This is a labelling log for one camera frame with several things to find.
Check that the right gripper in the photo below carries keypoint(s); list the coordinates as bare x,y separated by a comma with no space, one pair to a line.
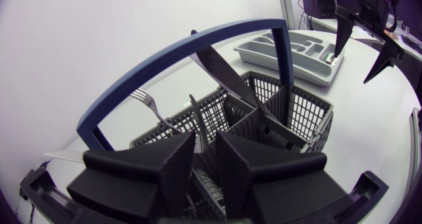
372,6

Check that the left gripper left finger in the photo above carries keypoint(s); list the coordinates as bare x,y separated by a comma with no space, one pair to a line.
132,184

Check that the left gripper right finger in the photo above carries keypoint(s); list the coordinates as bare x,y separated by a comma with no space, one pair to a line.
280,187

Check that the grey cutlery tray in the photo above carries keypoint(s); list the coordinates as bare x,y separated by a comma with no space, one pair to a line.
263,51

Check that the grey cutlery basket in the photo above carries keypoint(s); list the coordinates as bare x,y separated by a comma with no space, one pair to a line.
165,57

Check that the steel spoon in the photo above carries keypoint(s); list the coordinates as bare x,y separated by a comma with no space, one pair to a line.
332,60

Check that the black keyboard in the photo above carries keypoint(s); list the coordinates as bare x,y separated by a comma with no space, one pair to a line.
412,44

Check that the black equipment box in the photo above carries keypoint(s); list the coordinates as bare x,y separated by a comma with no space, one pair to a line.
318,5

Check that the steel fork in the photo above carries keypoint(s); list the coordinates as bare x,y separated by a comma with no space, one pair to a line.
153,107

